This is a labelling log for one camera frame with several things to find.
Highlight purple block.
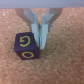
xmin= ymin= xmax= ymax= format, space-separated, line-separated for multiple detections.
xmin=13 ymin=32 xmax=41 ymax=62

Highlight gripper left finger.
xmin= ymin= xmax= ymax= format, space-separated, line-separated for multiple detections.
xmin=14 ymin=7 xmax=42 ymax=48

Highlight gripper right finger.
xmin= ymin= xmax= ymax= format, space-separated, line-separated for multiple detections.
xmin=40 ymin=7 xmax=63 ymax=50

